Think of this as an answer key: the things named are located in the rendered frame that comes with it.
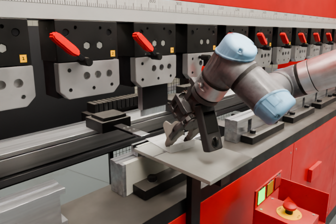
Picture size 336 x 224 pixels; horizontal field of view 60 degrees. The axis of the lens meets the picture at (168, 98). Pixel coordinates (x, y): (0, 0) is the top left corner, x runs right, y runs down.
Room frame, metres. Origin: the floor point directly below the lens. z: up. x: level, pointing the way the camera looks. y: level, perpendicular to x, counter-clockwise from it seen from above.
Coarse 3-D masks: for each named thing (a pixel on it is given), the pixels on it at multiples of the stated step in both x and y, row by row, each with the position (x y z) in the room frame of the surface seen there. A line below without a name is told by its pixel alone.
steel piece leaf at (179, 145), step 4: (156, 140) 0.81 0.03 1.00; (160, 140) 0.81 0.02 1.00; (164, 140) 0.81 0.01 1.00; (176, 140) 0.81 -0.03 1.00; (180, 140) 0.81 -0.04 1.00; (188, 140) 0.76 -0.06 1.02; (192, 140) 0.77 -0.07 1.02; (156, 144) 0.78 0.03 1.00; (160, 144) 0.78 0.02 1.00; (164, 144) 0.78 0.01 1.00; (176, 144) 0.74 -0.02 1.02; (180, 144) 0.75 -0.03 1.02; (184, 144) 0.75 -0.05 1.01; (188, 144) 0.76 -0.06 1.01; (192, 144) 0.77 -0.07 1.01; (164, 148) 0.75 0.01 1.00; (168, 148) 0.75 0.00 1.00; (172, 148) 0.73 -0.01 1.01; (176, 148) 0.74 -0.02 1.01; (180, 148) 0.75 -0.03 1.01; (184, 148) 0.75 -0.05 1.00; (172, 152) 0.73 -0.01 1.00
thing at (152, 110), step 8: (144, 88) 0.80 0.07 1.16; (152, 88) 0.82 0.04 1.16; (160, 88) 0.84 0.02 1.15; (144, 96) 0.80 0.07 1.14; (152, 96) 0.82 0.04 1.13; (160, 96) 0.84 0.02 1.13; (144, 104) 0.80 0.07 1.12; (152, 104) 0.82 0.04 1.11; (160, 104) 0.84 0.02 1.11; (144, 112) 0.81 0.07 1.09; (152, 112) 0.83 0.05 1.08
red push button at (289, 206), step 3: (282, 204) 0.79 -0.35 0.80; (285, 204) 0.79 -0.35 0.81; (288, 204) 0.78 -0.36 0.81; (291, 204) 0.78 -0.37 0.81; (294, 204) 0.79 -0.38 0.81; (285, 207) 0.78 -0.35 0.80; (288, 207) 0.77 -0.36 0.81; (291, 207) 0.77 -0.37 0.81; (294, 207) 0.77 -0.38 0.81; (285, 210) 0.79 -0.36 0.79; (288, 210) 0.77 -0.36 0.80; (291, 210) 0.77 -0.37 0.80; (288, 213) 0.78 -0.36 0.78; (291, 213) 0.78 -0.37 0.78
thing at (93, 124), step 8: (104, 112) 1.01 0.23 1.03; (112, 112) 1.01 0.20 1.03; (120, 112) 1.01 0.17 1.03; (88, 120) 0.98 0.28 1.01; (96, 120) 0.95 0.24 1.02; (104, 120) 0.94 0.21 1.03; (112, 120) 0.95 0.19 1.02; (120, 120) 0.97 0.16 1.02; (128, 120) 1.00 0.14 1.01; (96, 128) 0.95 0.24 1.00; (104, 128) 0.93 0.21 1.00; (112, 128) 0.95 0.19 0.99; (120, 128) 0.92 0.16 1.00; (128, 128) 0.92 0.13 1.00; (136, 136) 0.86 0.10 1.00; (144, 136) 0.85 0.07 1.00
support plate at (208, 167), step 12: (156, 156) 0.70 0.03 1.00; (168, 156) 0.70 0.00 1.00; (180, 156) 0.70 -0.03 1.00; (192, 156) 0.70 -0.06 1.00; (204, 156) 0.70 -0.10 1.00; (216, 156) 0.70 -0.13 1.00; (228, 156) 0.70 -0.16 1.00; (240, 156) 0.70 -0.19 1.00; (180, 168) 0.64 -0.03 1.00; (192, 168) 0.64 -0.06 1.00; (204, 168) 0.64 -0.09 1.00; (216, 168) 0.64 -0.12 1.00; (228, 168) 0.64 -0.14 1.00; (204, 180) 0.59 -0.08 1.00; (216, 180) 0.59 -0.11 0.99
